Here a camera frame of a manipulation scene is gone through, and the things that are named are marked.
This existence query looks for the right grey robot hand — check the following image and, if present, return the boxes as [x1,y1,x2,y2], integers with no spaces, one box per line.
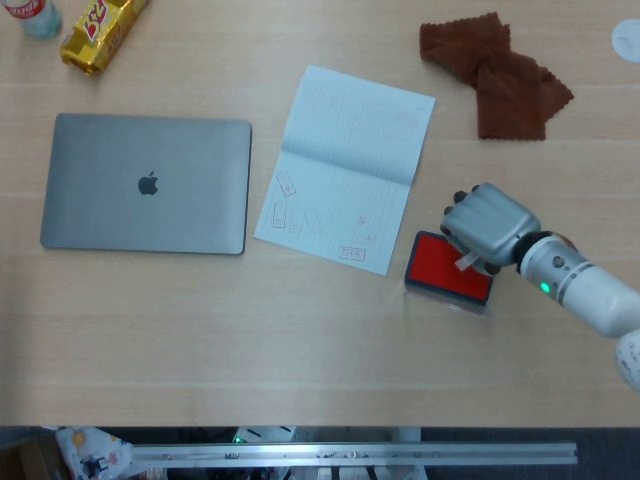
[439,182,542,275]

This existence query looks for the open lined paper notebook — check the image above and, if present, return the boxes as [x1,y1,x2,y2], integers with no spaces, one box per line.
[253,64,437,277]

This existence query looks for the red ink pad with lid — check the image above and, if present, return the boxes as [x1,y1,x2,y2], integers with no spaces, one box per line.
[403,230,497,319]

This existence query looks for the brown microfibre cloth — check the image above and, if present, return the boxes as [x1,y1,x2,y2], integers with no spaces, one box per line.
[418,12,575,141]

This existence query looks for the grey closed laptop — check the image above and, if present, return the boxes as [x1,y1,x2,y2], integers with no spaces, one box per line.
[39,112,253,256]

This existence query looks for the gold foil snack packet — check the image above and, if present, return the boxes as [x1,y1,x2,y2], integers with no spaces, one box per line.
[59,0,151,76]

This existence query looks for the white printed plastic bag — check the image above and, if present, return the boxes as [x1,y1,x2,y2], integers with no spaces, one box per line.
[53,426,136,480]

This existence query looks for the clear plastic bottle red label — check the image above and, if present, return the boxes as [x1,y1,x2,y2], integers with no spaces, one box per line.
[0,0,65,39]

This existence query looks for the brown cardboard box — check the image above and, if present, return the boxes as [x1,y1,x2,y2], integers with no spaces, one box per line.
[0,433,59,480]

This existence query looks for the white round cable grommet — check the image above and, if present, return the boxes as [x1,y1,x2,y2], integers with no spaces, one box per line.
[610,18,640,63]

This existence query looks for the aluminium profile rail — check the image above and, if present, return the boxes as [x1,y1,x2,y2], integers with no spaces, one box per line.
[130,440,579,467]

